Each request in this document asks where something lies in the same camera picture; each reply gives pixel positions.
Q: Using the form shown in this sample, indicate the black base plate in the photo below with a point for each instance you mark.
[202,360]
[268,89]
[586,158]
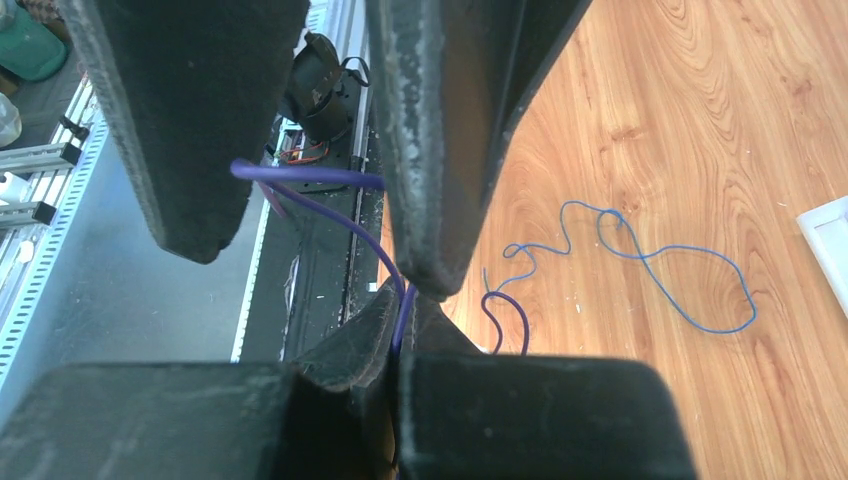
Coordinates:
[307,275]

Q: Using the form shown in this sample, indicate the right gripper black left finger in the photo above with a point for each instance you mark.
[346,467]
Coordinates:
[323,415]

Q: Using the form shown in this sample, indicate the white three-compartment bin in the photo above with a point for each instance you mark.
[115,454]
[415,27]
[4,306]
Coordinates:
[825,231]

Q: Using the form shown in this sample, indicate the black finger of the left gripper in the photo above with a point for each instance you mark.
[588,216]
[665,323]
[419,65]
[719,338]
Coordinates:
[187,87]
[452,80]

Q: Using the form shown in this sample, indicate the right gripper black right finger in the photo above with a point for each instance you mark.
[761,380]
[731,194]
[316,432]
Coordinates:
[464,414]

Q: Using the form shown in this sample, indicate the grey slotted cable duct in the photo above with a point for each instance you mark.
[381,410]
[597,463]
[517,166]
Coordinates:
[34,229]

